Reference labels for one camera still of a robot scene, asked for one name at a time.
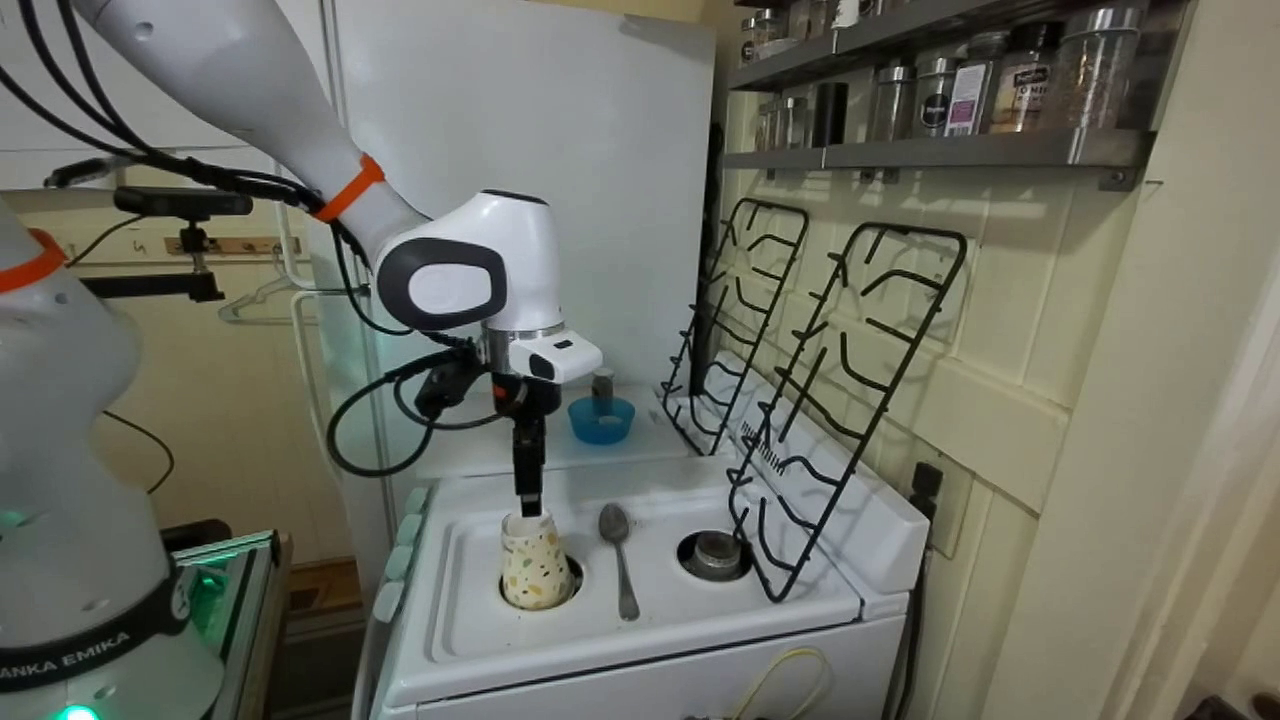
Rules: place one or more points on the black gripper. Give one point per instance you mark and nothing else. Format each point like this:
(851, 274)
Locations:
(526, 400)

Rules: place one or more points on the patterned paper cup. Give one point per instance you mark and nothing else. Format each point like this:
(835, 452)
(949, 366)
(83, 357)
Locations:
(536, 567)

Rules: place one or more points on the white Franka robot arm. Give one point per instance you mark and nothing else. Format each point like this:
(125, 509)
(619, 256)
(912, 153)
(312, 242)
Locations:
(240, 82)

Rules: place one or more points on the blue plastic bowl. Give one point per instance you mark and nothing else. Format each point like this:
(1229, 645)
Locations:
(603, 425)

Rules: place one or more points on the metal spoon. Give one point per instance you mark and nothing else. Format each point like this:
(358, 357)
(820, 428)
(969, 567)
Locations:
(619, 526)

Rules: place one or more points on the small grey shaker jar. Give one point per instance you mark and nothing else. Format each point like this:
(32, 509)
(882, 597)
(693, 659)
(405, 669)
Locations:
(603, 389)

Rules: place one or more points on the white stove knob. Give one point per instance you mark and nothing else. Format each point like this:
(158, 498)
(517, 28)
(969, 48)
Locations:
(398, 567)
(391, 603)
(405, 533)

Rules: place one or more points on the black stove grate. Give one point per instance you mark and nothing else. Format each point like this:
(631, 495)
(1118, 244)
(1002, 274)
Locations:
(765, 560)
(703, 385)

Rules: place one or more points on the white gas stove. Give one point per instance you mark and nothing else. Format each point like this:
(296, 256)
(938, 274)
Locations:
(693, 640)

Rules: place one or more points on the small spice jar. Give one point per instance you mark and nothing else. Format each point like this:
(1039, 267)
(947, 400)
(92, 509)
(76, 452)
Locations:
(851, 19)
(895, 103)
(1105, 75)
(969, 103)
(801, 117)
(779, 120)
(1025, 82)

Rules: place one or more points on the metal mug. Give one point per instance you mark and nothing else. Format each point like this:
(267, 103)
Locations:
(759, 32)

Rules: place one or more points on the wall power outlet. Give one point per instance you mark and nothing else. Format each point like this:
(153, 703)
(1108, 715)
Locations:
(949, 512)

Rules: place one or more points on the black camera on mount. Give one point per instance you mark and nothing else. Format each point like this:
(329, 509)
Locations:
(183, 202)

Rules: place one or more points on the grey metal wall shelf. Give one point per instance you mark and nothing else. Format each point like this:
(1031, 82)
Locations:
(826, 58)
(932, 153)

